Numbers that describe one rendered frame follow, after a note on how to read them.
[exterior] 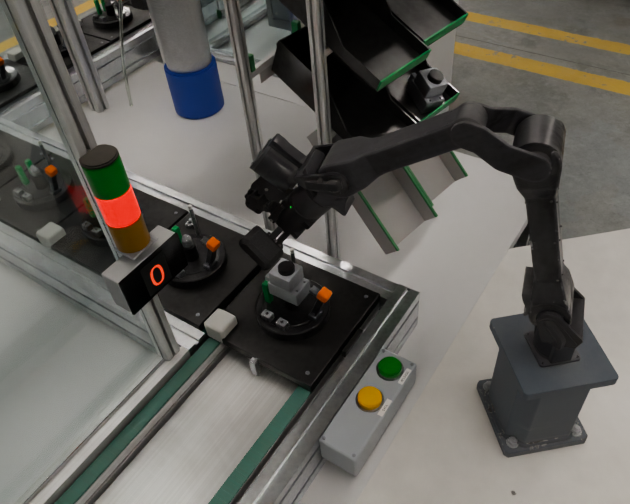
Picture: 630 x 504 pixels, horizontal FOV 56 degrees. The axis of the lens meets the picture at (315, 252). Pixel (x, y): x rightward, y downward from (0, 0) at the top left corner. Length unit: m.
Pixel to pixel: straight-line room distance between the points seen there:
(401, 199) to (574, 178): 1.92
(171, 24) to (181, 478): 1.20
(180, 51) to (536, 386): 1.32
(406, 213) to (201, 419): 0.57
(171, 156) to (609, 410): 1.27
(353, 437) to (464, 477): 0.21
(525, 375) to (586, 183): 2.18
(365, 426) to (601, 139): 2.61
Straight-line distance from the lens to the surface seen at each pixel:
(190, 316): 1.18
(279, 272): 1.05
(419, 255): 1.39
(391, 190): 1.24
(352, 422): 1.01
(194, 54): 1.83
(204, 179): 1.66
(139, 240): 0.88
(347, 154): 0.80
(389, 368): 1.05
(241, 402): 1.11
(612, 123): 3.54
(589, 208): 2.95
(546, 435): 1.11
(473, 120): 0.72
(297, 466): 0.99
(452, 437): 1.13
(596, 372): 1.00
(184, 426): 1.11
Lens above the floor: 1.85
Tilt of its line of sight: 45 degrees down
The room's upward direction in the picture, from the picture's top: 6 degrees counter-clockwise
